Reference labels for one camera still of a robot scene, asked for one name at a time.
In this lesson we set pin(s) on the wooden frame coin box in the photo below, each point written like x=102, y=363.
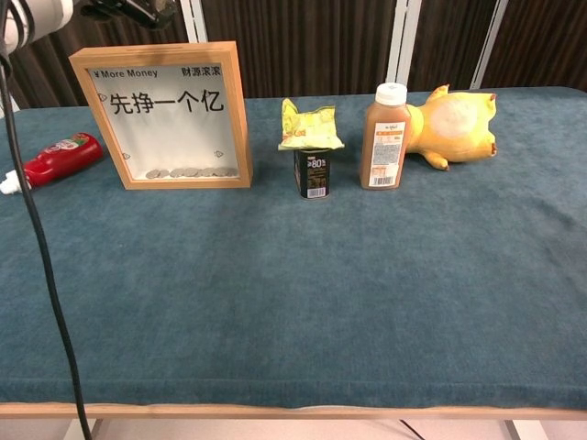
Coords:
x=174, y=133

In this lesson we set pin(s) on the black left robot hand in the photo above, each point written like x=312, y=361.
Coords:
x=137, y=10

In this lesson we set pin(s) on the silver coin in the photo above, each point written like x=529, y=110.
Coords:
x=208, y=172
x=177, y=172
x=162, y=173
x=191, y=172
x=152, y=174

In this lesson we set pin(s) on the yellow rubber chicken toy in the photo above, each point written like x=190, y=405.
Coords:
x=458, y=130

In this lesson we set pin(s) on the brown juice bottle white cap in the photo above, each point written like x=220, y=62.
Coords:
x=385, y=137

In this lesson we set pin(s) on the yellow snack bag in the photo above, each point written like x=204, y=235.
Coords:
x=309, y=128

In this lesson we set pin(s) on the red ketchup squeeze bottle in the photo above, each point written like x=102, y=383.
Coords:
x=64, y=158

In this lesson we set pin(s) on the white metal frame post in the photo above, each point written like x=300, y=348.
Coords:
x=192, y=23
x=488, y=46
x=403, y=41
x=14, y=103

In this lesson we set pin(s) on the teal velvet tablecloth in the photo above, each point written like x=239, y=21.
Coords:
x=293, y=298

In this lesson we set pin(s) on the black tin can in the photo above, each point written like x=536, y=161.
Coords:
x=313, y=176

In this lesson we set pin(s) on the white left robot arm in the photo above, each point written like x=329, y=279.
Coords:
x=32, y=18

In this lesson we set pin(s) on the grey table leg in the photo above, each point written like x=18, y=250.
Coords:
x=525, y=430

